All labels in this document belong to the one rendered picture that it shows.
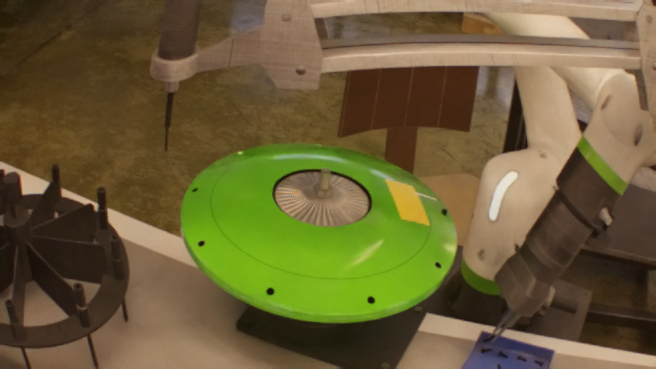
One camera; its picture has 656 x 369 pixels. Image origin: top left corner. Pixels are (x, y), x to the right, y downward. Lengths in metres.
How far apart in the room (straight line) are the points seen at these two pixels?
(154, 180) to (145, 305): 1.90
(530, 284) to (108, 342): 0.52
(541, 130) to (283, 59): 0.66
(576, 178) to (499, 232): 0.32
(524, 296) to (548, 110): 0.44
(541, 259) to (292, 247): 0.27
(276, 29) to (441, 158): 2.58
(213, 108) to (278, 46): 2.68
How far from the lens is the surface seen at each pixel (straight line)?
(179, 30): 0.72
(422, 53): 0.70
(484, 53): 0.70
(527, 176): 1.17
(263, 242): 0.89
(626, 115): 0.86
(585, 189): 0.87
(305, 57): 0.70
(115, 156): 3.07
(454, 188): 1.91
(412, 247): 0.92
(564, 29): 1.04
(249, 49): 0.73
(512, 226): 1.16
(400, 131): 1.93
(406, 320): 1.07
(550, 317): 1.33
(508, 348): 1.06
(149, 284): 1.08
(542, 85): 1.27
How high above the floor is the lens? 1.62
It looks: 33 degrees down
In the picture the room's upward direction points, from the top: 9 degrees clockwise
